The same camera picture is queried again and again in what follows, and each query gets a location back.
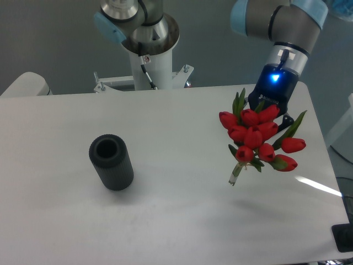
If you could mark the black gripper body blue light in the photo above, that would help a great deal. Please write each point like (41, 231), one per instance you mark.
(273, 87)

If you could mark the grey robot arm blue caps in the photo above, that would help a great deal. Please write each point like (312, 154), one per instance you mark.
(293, 27)

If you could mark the black ribbed cylindrical vase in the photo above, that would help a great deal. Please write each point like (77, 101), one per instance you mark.
(110, 158)

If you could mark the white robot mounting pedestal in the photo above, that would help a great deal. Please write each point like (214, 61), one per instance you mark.
(148, 73)

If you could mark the white rounded object left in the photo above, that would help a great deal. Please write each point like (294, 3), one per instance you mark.
(28, 84)

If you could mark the red tulip bouquet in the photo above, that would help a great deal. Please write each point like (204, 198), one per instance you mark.
(250, 131)

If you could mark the white furniture right edge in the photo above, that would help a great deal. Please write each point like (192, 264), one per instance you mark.
(339, 128)

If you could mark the black device table edge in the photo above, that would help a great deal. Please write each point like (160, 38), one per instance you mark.
(343, 237)

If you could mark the blue object top right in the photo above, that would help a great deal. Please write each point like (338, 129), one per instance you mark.
(341, 9)

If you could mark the grey second robot arm base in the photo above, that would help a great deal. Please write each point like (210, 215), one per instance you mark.
(142, 27)

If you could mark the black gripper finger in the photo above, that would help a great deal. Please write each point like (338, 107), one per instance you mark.
(287, 121)

